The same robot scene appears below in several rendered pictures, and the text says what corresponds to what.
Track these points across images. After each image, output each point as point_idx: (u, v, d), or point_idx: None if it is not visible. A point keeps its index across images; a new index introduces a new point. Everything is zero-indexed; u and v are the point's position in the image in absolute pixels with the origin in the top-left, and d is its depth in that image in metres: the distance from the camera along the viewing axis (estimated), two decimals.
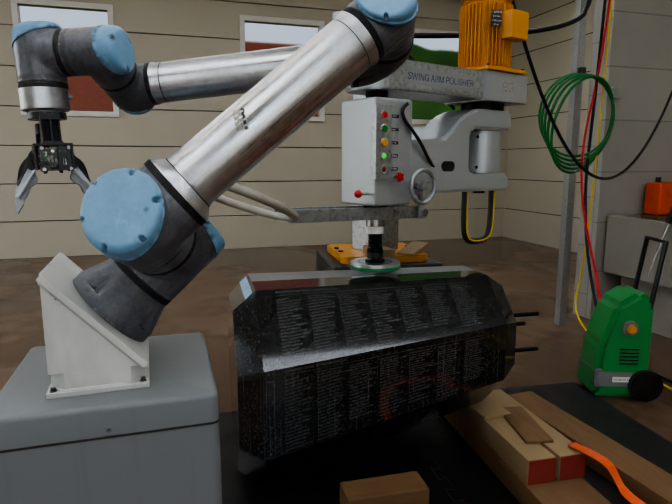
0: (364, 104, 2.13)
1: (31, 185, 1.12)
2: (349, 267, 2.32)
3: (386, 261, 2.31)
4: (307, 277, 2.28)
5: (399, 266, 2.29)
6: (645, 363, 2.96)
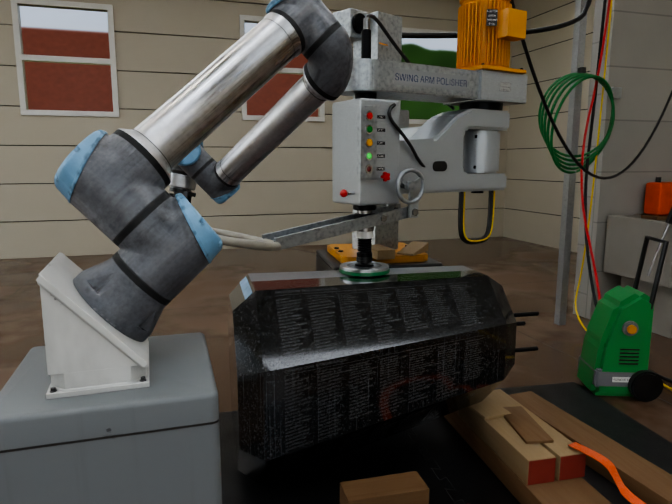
0: (351, 105, 2.18)
1: None
2: None
3: (366, 267, 2.32)
4: (307, 277, 2.28)
5: (366, 273, 2.27)
6: (645, 363, 2.96)
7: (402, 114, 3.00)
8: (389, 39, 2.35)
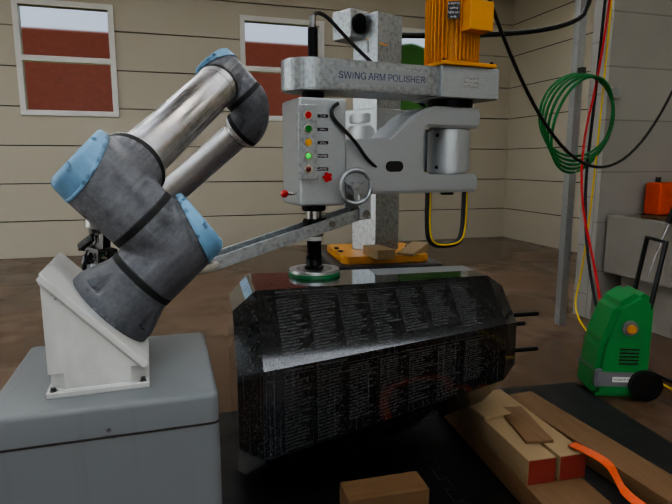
0: (293, 104, 2.15)
1: None
2: (334, 277, 2.28)
3: None
4: None
5: None
6: (645, 363, 2.96)
7: None
8: (343, 36, 2.29)
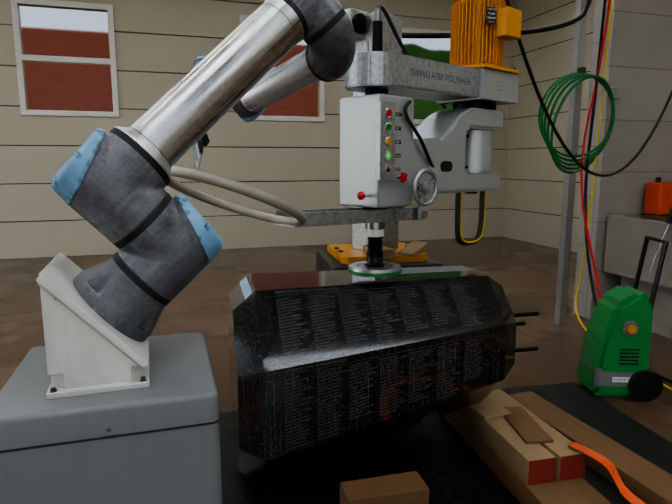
0: (366, 101, 2.03)
1: None
2: (349, 273, 2.21)
3: (387, 265, 2.23)
4: (307, 277, 2.28)
5: (401, 270, 2.21)
6: (645, 363, 2.96)
7: None
8: (394, 33, 2.23)
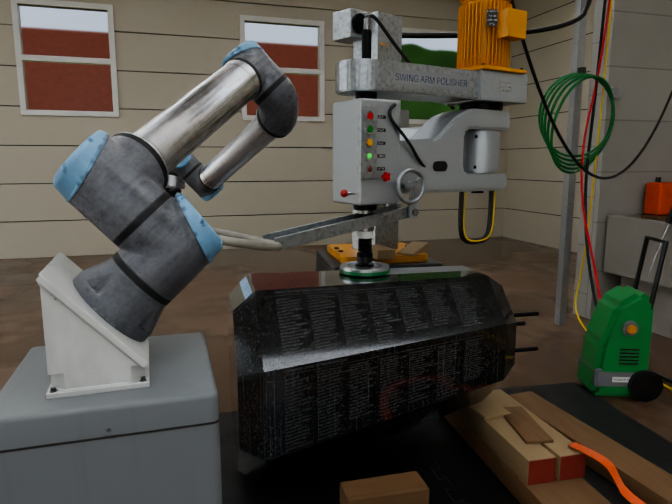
0: (351, 105, 2.18)
1: None
2: (343, 274, 2.32)
3: (376, 264, 2.38)
4: (307, 277, 2.28)
5: (389, 268, 2.39)
6: (645, 363, 2.96)
7: (402, 114, 3.00)
8: (389, 39, 2.35)
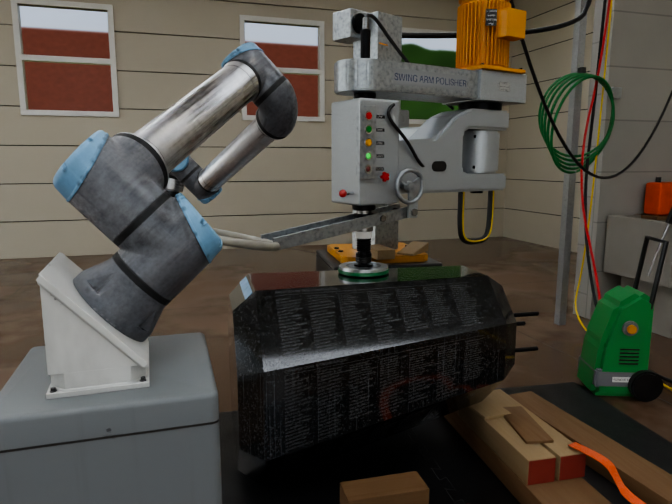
0: (350, 105, 2.17)
1: None
2: None
3: (370, 267, 2.33)
4: (307, 277, 2.28)
5: (377, 273, 2.28)
6: (645, 363, 2.96)
7: (402, 114, 3.00)
8: (388, 39, 2.34)
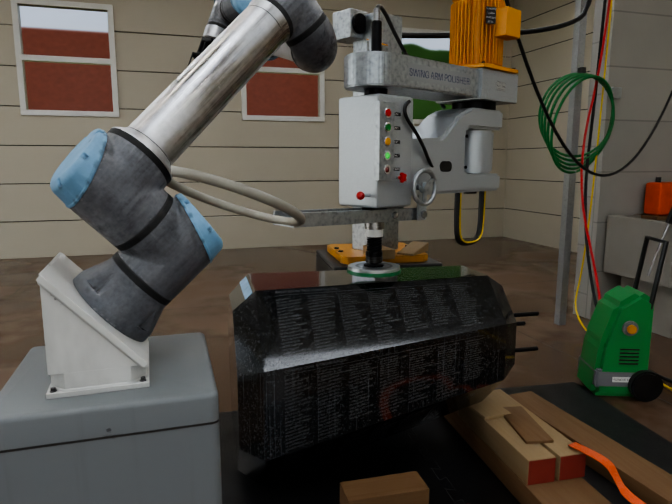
0: (365, 101, 2.03)
1: None
2: (353, 275, 2.17)
3: (385, 264, 2.24)
4: (307, 277, 2.28)
5: None
6: (645, 363, 2.96)
7: None
8: (393, 32, 2.23)
